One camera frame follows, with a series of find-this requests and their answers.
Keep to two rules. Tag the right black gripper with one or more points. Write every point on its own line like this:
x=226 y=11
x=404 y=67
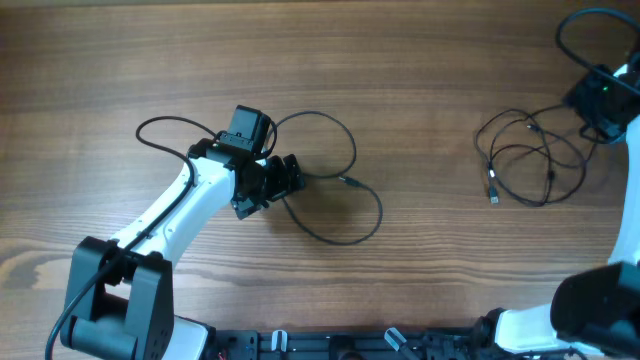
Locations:
x=579 y=98

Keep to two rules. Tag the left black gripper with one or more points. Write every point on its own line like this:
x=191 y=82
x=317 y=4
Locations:
x=281 y=186

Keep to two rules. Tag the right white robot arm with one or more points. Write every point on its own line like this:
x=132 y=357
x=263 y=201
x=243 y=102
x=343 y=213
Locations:
x=595 y=312

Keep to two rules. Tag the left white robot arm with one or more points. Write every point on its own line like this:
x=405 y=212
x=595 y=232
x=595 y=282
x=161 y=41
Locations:
x=119 y=302

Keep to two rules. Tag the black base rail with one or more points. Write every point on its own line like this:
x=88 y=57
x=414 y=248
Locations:
x=434 y=344

